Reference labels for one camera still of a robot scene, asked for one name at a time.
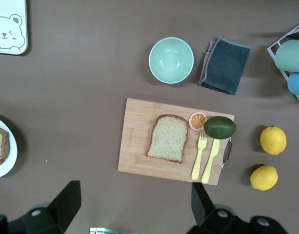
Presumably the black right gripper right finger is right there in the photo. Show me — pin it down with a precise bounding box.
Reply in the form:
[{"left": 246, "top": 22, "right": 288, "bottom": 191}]
[{"left": 187, "top": 182, "right": 289, "bottom": 234}]

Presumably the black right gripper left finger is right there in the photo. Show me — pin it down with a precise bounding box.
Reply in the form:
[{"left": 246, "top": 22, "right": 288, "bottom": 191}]
[{"left": 0, "top": 180, "right": 81, "bottom": 234}]

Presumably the round white plate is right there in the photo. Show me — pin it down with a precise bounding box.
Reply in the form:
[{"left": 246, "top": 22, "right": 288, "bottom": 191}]
[{"left": 0, "top": 115, "right": 18, "bottom": 180}]

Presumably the pale yellow plastic knife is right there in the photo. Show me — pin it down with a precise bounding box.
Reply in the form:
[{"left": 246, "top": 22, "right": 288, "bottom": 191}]
[{"left": 201, "top": 138, "right": 220, "bottom": 184}]

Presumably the pale yellow plastic fork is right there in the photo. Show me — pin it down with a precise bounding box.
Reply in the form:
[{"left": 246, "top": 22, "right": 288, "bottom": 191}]
[{"left": 191, "top": 131, "right": 208, "bottom": 180}]

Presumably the yellow lemon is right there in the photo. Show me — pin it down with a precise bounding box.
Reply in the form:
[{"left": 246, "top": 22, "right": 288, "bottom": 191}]
[
  {"left": 259, "top": 125, "right": 287, "bottom": 156},
  {"left": 250, "top": 165, "right": 279, "bottom": 191}
]

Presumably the dark green avocado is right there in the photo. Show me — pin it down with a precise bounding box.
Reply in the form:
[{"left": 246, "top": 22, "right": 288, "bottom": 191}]
[{"left": 203, "top": 116, "right": 237, "bottom": 140}]

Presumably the toy orange slice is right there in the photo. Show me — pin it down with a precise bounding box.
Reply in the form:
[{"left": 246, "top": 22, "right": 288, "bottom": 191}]
[{"left": 188, "top": 112, "right": 208, "bottom": 132}]

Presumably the wooden cutting board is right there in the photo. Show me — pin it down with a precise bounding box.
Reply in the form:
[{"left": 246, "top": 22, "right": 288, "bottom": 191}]
[{"left": 118, "top": 97, "right": 235, "bottom": 186}]

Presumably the dark grey folded cloth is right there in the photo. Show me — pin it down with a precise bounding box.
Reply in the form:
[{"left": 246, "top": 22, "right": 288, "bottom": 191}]
[{"left": 199, "top": 36, "right": 251, "bottom": 96}]

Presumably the pink folded cloth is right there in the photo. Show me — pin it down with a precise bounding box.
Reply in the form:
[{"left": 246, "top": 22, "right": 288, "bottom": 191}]
[{"left": 200, "top": 40, "right": 217, "bottom": 81}]

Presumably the pale green bowl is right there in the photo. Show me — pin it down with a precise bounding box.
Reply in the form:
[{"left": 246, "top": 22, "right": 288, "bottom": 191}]
[{"left": 148, "top": 37, "right": 195, "bottom": 85}]

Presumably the light blue cup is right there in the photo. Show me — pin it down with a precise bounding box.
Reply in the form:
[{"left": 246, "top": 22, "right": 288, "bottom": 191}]
[{"left": 287, "top": 72, "right": 299, "bottom": 97}]

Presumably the pale green cup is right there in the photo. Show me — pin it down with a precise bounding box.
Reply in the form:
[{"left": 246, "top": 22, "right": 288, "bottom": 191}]
[{"left": 274, "top": 39, "right": 299, "bottom": 73}]

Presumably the cream tray with bear print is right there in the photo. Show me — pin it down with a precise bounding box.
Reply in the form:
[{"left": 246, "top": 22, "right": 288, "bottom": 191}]
[{"left": 0, "top": 0, "right": 28, "bottom": 56}]

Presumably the white wire rack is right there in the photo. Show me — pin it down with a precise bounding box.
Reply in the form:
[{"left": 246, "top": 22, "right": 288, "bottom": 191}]
[{"left": 267, "top": 20, "right": 299, "bottom": 110}]

